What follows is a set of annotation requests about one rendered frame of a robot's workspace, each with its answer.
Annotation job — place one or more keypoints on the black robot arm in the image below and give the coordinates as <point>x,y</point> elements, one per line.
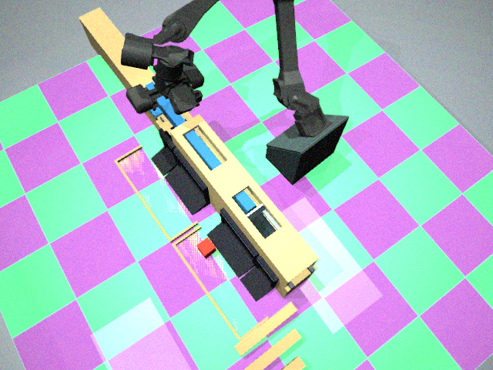
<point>140,52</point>

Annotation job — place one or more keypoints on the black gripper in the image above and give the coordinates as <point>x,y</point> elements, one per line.
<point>142,99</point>

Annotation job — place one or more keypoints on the red cube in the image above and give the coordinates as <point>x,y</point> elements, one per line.
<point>206,248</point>

